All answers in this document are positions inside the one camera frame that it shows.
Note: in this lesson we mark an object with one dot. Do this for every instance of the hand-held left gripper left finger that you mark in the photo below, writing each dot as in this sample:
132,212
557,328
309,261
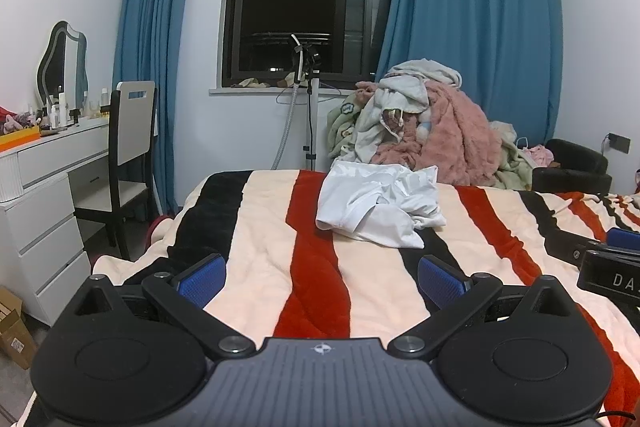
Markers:
202,281

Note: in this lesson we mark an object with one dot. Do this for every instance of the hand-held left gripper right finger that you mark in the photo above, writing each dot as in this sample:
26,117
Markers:
442,283

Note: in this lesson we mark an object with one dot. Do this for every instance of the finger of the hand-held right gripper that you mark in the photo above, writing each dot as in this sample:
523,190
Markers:
622,238

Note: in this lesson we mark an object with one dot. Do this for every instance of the white T-shirt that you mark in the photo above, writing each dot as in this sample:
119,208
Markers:
370,202

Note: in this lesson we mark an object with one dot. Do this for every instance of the black armchair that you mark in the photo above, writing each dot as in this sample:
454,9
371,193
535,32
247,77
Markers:
575,179

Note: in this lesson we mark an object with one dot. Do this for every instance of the red black cream striped blanket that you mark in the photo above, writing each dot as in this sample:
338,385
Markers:
280,247

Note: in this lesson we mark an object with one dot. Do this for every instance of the small pink garment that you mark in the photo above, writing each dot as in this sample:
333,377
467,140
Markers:
540,154

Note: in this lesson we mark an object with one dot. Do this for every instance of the pale green cloth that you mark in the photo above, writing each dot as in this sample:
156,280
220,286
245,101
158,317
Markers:
512,162

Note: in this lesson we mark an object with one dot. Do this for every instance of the pink fluffy blanket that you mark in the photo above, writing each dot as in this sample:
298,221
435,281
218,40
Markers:
460,132

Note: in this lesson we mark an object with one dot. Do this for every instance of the white and black chair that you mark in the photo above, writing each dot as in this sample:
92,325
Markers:
132,127

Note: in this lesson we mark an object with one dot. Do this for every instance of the white dresser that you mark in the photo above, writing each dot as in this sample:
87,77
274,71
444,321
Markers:
45,217

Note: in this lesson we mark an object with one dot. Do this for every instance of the green patterned blanket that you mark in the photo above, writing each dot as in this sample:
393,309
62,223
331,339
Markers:
342,127

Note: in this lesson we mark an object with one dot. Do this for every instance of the beige hoodie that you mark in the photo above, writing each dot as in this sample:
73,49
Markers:
400,92

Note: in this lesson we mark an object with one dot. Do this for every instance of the cardboard box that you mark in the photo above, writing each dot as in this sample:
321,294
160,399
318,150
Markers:
12,332

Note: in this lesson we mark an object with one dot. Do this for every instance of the garment steamer on stand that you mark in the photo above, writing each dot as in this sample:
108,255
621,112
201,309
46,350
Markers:
313,117

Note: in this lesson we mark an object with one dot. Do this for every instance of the small beige cloth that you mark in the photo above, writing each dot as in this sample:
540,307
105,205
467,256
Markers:
250,83

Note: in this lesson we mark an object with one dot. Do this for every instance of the group of cosmetic bottles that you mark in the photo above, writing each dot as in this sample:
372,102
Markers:
62,107

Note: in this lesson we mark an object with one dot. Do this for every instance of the orange tray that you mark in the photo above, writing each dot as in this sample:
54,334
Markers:
20,138

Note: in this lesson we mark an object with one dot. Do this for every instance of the blue curtain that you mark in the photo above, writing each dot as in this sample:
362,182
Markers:
475,7
150,32

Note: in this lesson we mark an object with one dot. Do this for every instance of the wavy vanity mirror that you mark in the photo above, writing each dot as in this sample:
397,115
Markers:
60,57

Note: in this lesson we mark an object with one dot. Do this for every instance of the wall socket with charger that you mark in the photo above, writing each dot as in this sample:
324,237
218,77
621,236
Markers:
619,143

